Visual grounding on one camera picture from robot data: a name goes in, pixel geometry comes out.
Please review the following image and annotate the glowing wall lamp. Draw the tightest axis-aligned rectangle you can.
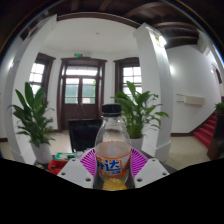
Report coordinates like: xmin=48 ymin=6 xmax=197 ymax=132
xmin=168 ymin=64 xmax=177 ymax=76

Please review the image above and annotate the dark wooden stair post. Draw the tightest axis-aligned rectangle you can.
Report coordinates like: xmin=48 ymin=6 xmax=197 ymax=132
xmin=207 ymin=113 xmax=224 ymax=161

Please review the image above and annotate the small green potted plant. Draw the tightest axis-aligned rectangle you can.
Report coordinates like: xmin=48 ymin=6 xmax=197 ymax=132
xmin=214 ymin=102 xmax=224 ymax=114

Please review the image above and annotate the clear orange-label drink bottle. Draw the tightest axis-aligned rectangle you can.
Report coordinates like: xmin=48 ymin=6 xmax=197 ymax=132
xmin=94 ymin=103 xmax=132 ymax=192

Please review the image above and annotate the black chair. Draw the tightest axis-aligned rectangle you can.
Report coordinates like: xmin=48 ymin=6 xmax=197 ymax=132
xmin=68 ymin=118 xmax=103 ymax=154

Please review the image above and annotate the dark-framed window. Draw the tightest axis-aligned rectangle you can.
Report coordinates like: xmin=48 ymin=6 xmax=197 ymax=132
xmin=113 ymin=57 xmax=143 ymax=101
xmin=28 ymin=52 xmax=56 ymax=101

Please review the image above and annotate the red carpeted staircase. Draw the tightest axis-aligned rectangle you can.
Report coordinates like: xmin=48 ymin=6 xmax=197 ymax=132
xmin=193 ymin=113 xmax=218 ymax=149

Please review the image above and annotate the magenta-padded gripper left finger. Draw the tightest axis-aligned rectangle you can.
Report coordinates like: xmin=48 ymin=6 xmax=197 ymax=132
xmin=57 ymin=148 xmax=101 ymax=190

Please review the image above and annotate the white wall radiator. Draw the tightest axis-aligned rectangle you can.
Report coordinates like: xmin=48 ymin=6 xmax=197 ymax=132
xmin=176 ymin=93 xmax=206 ymax=107

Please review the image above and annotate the leafy plant in white pot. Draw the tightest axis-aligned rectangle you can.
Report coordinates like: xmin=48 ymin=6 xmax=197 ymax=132
xmin=8 ymin=81 xmax=56 ymax=165
xmin=111 ymin=80 xmax=170 ymax=151

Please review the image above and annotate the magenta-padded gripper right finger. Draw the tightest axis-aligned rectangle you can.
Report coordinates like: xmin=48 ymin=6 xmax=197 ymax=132
xmin=128 ymin=148 xmax=170 ymax=190

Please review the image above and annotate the dark wooden glazed double door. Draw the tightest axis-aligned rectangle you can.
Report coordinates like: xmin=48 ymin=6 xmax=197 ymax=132
xmin=56 ymin=57 xmax=108 ymax=131

